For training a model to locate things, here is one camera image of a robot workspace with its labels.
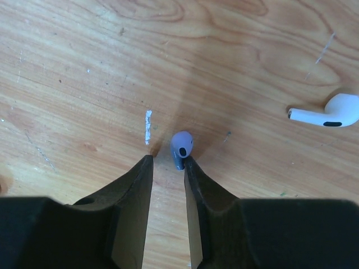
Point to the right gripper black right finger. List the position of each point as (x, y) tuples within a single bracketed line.
[(229, 232)]

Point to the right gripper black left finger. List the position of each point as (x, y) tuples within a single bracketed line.
[(106, 229)]

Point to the purple earbud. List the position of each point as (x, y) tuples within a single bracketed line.
[(181, 146)]

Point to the white earbud right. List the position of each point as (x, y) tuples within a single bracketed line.
[(340, 111)]

